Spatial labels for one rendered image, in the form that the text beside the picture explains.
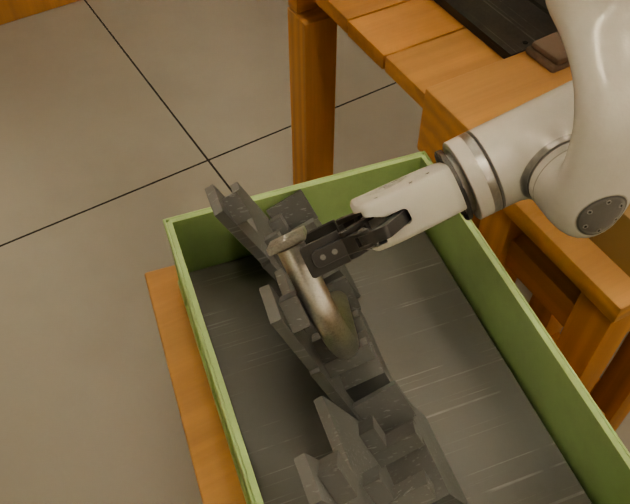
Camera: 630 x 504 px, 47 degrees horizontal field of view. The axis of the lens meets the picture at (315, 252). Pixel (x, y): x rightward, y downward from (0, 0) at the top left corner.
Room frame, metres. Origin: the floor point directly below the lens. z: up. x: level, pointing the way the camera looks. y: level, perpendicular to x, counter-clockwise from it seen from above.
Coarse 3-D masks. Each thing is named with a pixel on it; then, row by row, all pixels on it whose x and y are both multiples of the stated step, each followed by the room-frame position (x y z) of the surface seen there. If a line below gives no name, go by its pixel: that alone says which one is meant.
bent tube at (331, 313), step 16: (272, 240) 0.48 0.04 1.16; (288, 240) 0.45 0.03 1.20; (304, 240) 0.46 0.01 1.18; (288, 256) 0.45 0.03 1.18; (288, 272) 0.44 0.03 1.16; (304, 272) 0.44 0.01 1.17; (304, 288) 0.43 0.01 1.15; (320, 288) 0.43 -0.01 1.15; (304, 304) 0.42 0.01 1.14; (320, 304) 0.41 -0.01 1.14; (336, 304) 0.52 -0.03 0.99; (320, 320) 0.40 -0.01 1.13; (336, 320) 0.41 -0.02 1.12; (352, 320) 0.48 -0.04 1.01; (320, 336) 0.40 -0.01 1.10; (336, 336) 0.40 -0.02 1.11; (352, 336) 0.41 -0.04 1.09; (336, 352) 0.40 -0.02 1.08; (352, 352) 0.40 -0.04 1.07
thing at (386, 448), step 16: (368, 432) 0.36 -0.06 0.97; (400, 432) 0.37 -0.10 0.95; (416, 432) 0.36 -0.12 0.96; (368, 448) 0.35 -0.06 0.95; (384, 448) 0.35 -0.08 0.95; (400, 448) 0.35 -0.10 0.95; (416, 448) 0.35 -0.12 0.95; (384, 464) 0.34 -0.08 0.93; (368, 480) 0.28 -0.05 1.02; (384, 480) 0.28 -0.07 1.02; (416, 480) 0.29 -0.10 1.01; (384, 496) 0.27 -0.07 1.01; (400, 496) 0.27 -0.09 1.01; (416, 496) 0.27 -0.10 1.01; (432, 496) 0.27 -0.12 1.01
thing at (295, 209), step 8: (296, 192) 0.74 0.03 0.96; (288, 200) 0.73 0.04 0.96; (296, 200) 0.73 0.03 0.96; (304, 200) 0.73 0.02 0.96; (272, 208) 0.72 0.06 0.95; (280, 208) 0.72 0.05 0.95; (288, 208) 0.73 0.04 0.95; (296, 208) 0.73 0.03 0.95; (304, 208) 0.73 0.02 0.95; (312, 208) 0.73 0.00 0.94; (272, 216) 0.72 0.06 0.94; (288, 216) 0.72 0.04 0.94; (296, 216) 0.72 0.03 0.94; (304, 216) 0.72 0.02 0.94; (312, 216) 0.72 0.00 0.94; (288, 224) 0.71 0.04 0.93; (296, 224) 0.71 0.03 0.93
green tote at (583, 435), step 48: (288, 192) 0.75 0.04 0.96; (336, 192) 0.77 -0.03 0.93; (192, 240) 0.69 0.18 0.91; (432, 240) 0.75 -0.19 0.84; (480, 240) 0.65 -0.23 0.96; (192, 288) 0.57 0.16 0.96; (480, 288) 0.62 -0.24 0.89; (528, 336) 0.51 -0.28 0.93; (528, 384) 0.48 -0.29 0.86; (576, 384) 0.43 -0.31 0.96; (240, 432) 0.36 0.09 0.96; (576, 432) 0.39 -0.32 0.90; (240, 480) 0.36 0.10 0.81; (624, 480) 0.32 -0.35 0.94
